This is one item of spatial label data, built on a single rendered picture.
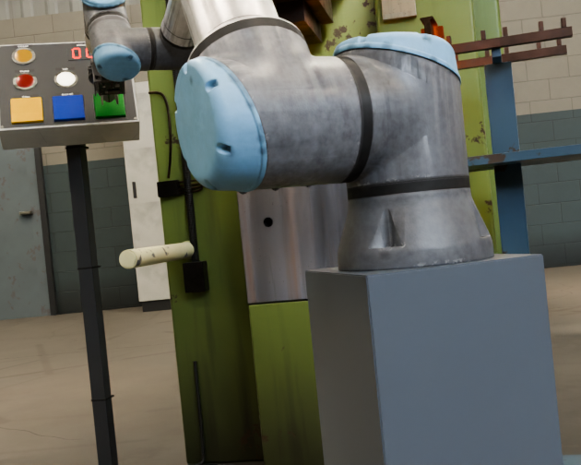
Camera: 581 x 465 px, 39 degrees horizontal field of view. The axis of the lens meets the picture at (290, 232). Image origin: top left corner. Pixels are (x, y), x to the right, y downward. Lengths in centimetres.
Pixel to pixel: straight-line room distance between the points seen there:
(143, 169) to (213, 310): 532
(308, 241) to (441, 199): 114
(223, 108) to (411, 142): 23
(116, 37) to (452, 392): 110
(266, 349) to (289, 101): 131
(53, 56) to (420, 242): 149
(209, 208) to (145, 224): 527
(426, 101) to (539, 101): 739
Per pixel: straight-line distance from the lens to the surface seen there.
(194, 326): 238
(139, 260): 195
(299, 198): 207
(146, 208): 759
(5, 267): 869
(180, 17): 169
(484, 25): 274
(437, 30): 179
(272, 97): 88
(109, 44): 174
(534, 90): 835
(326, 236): 206
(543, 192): 828
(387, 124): 93
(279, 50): 92
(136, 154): 764
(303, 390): 212
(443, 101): 97
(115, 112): 211
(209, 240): 234
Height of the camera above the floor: 66
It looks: 1 degrees down
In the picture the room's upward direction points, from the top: 6 degrees counter-clockwise
